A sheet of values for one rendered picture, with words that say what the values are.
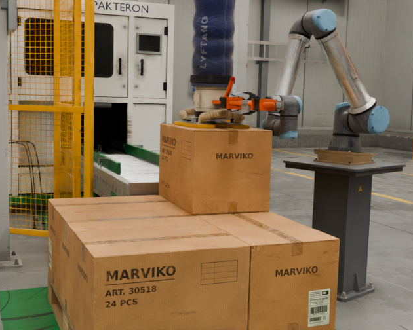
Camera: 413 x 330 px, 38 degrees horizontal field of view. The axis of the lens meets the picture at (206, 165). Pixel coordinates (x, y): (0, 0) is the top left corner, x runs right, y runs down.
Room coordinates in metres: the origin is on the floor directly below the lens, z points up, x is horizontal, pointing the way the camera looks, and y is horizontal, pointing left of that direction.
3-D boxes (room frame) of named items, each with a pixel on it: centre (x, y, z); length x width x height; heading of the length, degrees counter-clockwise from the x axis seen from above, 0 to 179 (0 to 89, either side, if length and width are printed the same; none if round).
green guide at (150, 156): (5.00, 0.43, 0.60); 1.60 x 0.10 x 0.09; 22
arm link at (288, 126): (3.05, -0.40, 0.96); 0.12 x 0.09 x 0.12; 28
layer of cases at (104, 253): (2.76, 0.14, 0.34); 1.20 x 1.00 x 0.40; 22
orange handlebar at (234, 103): (3.02, -0.20, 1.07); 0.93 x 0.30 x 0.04; 22
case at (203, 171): (3.15, -0.03, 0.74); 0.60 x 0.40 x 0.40; 20
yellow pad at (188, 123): (3.13, 0.07, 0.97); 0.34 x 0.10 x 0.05; 22
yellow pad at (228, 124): (3.20, -0.10, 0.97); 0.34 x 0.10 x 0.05; 22
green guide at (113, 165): (4.80, 0.93, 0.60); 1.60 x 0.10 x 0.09; 22
